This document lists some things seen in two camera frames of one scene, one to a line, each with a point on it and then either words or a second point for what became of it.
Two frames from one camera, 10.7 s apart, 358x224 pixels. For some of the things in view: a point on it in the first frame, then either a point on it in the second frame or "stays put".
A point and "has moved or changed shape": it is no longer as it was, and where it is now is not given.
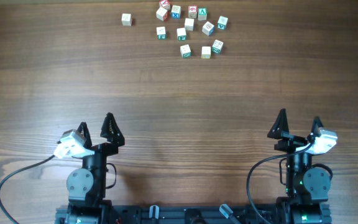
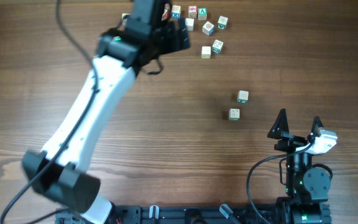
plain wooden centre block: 189,23 stays put
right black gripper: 295,142 stays put
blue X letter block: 175,12 stays put
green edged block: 181,34 has moved or changed shape
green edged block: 186,51 to 234,114
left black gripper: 101,148 to 173,38
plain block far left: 127,19 stays put
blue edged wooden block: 208,28 stays put
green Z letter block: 217,46 stays put
